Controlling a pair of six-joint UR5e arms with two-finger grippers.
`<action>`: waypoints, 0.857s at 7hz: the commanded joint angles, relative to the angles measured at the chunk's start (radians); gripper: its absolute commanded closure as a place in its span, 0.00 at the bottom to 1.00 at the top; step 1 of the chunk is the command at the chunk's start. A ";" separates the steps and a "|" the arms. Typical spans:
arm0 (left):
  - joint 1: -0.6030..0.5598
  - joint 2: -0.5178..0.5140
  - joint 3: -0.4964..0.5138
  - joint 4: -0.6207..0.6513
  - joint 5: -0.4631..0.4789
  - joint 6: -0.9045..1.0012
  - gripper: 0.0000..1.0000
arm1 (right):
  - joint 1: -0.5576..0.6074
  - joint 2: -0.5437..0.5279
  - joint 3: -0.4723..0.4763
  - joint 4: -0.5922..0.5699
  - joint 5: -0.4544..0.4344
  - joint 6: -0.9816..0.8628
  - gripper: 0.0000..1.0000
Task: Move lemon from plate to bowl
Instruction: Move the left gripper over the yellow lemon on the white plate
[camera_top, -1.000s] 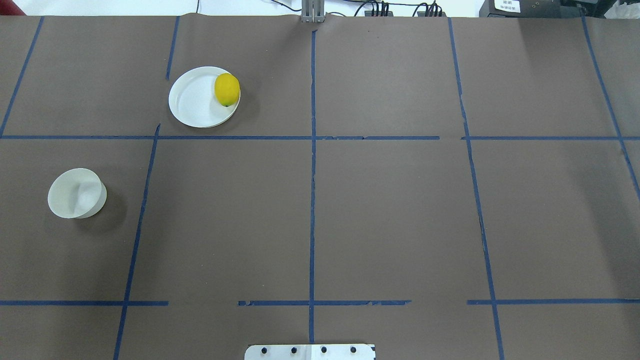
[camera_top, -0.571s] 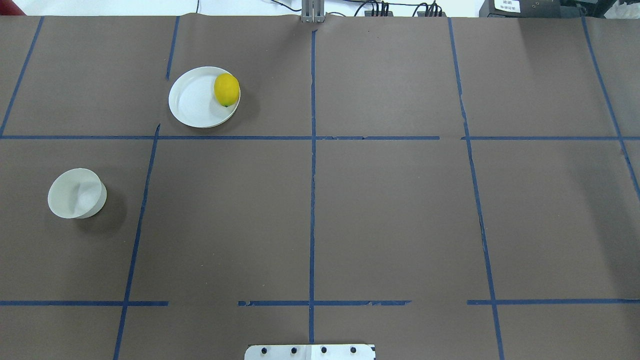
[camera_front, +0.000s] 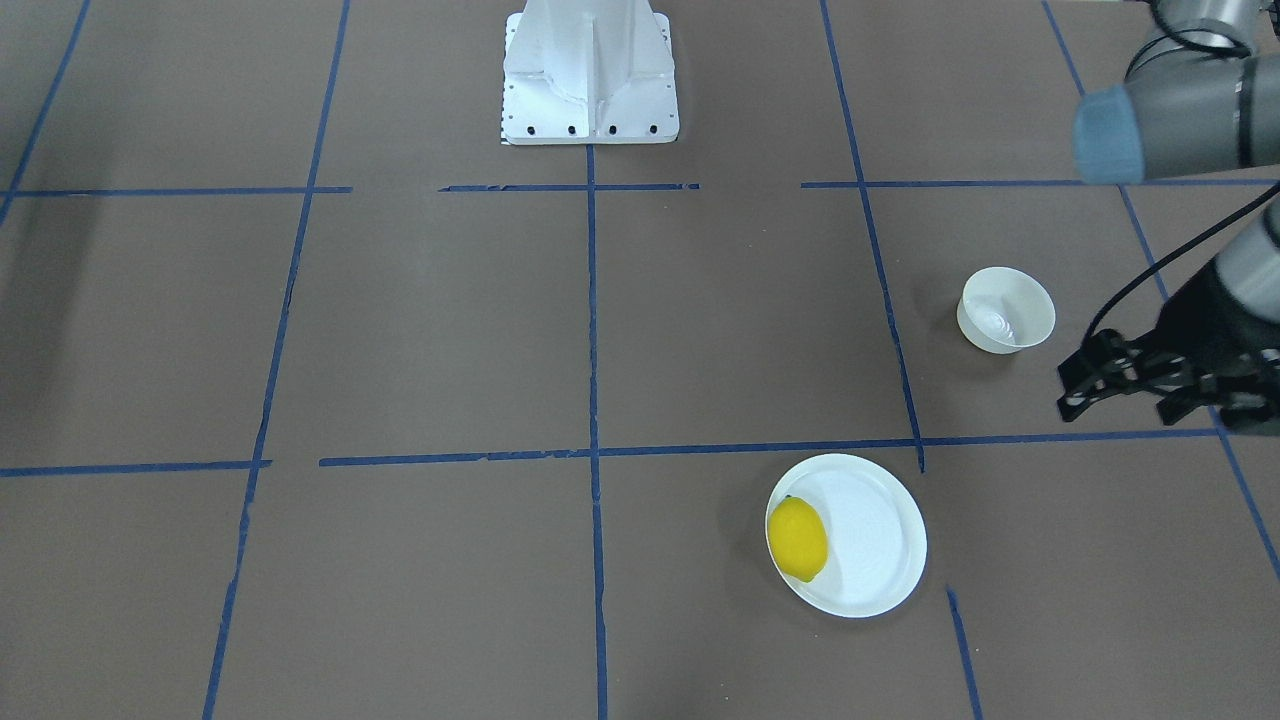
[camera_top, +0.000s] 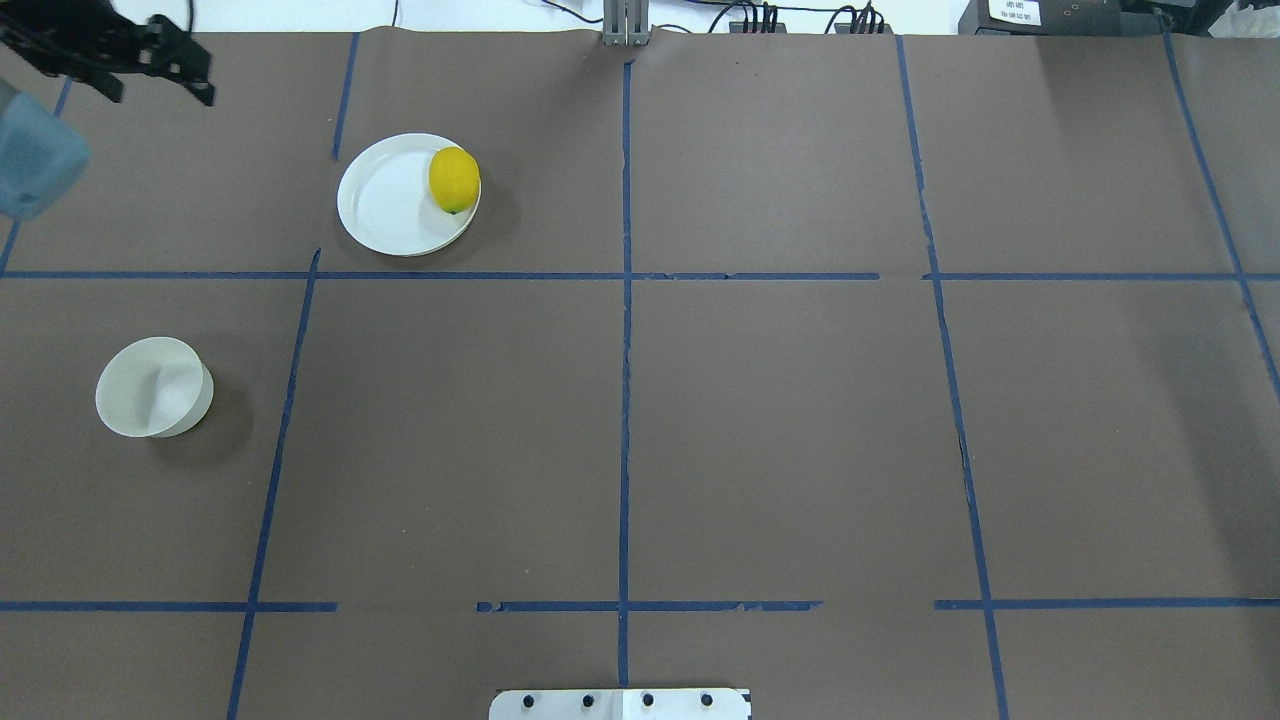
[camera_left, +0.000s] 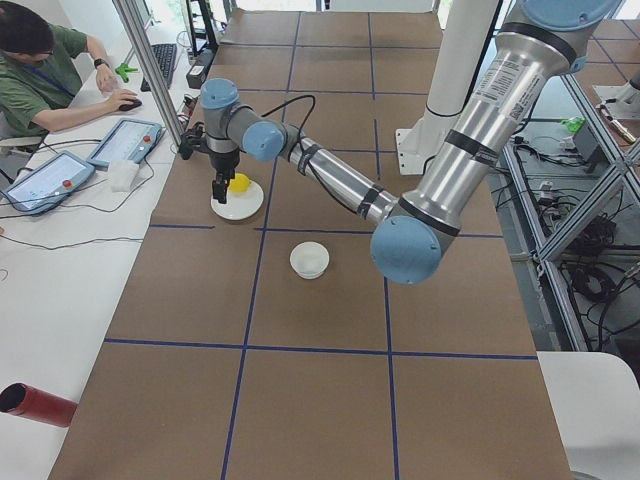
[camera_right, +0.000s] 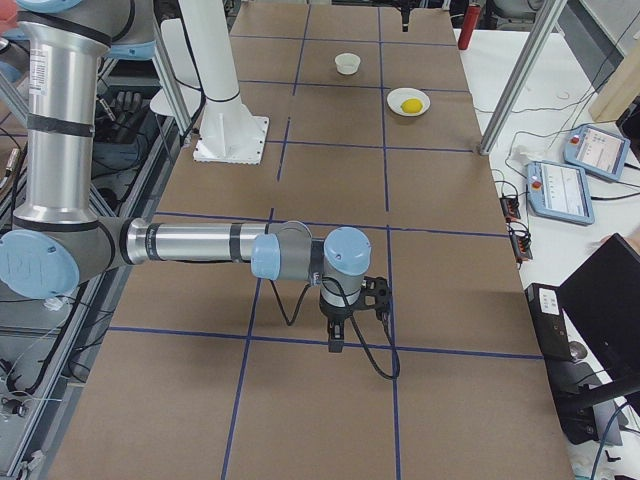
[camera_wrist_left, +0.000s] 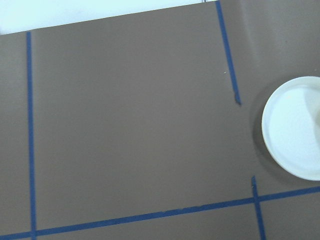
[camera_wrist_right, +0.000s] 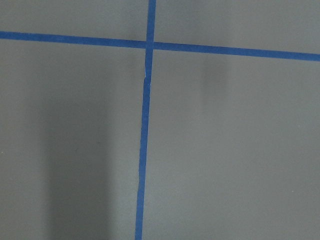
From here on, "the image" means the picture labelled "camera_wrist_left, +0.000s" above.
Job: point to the white plate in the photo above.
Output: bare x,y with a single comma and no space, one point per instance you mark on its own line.
290,127

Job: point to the brown paper table cover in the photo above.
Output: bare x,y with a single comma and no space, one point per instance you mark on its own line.
147,126

